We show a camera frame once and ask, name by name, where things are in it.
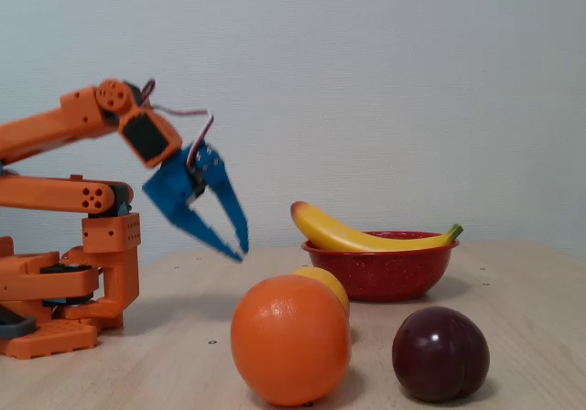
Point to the dark grey table clamp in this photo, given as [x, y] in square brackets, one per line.
[18, 326]

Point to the orange robot base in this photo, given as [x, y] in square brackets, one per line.
[50, 341]

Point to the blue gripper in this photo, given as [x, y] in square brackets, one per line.
[171, 186]

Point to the orange toy fruit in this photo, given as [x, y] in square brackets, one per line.
[288, 341]

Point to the yellow toy banana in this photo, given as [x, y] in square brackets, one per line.
[329, 234]

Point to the dark purple toy plum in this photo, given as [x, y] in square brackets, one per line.
[439, 355]

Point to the small yellow toy fruit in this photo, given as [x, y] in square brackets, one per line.
[327, 282]

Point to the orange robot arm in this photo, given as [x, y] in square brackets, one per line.
[41, 199]

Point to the red speckled enamel bowl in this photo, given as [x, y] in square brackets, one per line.
[380, 272]

